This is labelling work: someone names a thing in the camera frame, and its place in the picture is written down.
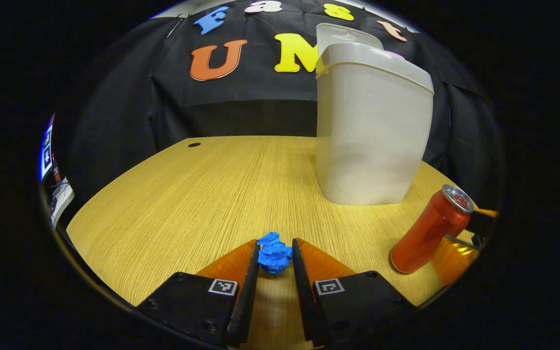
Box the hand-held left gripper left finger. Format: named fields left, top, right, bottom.
left=137, top=238, right=261, bottom=348

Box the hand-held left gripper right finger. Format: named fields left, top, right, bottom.
left=292, top=238, right=417, bottom=348

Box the red pop can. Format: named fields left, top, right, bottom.
left=390, top=184, right=475, bottom=274

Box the blue paper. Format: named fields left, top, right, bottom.
left=257, top=232, right=293, bottom=275

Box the white desktop garbage bin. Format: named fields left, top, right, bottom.
left=315, top=23, right=435, bottom=206

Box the white side desk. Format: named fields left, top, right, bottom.
left=49, top=177, right=75, bottom=230

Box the black backdrop cloth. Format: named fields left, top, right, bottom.
left=61, top=0, right=504, bottom=205

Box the computer monitor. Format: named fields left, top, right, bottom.
left=40, top=114, right=55, bottom=181

